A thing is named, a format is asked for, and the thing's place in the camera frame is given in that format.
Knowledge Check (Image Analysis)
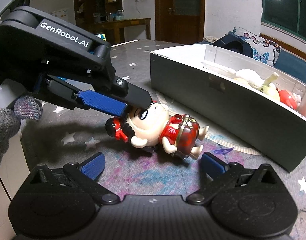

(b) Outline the wooden side table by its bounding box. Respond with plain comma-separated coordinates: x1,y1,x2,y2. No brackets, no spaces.
94,18,152,46

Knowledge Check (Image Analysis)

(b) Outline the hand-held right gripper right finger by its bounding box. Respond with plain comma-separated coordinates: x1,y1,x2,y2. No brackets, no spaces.
187,152,277,205

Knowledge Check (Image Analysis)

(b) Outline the butterfly print pillow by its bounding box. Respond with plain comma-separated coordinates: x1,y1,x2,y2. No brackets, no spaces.
227,26,282,67

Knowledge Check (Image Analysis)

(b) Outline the black-haired doll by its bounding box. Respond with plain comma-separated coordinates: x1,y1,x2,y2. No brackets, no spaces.
104,99,210,161

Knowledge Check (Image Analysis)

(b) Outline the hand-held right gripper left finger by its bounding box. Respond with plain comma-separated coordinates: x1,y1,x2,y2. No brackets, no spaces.
30,152,120,205

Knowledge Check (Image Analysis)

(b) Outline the white plush rabbit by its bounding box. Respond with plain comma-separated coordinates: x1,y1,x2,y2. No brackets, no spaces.
201,60,279,91

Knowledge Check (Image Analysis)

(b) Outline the black backpack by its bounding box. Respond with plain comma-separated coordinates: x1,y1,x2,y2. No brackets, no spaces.
212,35,253,58

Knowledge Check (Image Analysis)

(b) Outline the red round toy figure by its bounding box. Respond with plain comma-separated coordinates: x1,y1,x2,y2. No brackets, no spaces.
277,88,303,111

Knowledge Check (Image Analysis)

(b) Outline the green round toy figure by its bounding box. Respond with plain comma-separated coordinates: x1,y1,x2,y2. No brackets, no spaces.
259,83,281,103

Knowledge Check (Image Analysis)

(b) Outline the grey star print tablecloth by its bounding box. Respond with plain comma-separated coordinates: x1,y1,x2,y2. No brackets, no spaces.
18,38,306,240

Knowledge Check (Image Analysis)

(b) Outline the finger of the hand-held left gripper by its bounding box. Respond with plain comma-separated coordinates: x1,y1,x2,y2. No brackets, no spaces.
110,76,153,110
45,79,130,118

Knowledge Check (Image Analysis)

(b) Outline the person's left hand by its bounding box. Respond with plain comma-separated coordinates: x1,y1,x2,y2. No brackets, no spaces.
0,95,43,173

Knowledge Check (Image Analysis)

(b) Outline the grey cardboard box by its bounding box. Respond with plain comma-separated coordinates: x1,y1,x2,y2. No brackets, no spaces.
149,42,306,173

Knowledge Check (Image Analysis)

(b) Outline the dark window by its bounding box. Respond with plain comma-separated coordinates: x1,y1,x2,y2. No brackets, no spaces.
261,0,306,39

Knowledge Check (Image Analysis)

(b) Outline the blue sofa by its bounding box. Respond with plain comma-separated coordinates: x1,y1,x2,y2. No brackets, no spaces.
274,48,306,74

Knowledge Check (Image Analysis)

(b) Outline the brown wooden door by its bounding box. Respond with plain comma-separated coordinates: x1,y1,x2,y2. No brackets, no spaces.
154,0,206,44

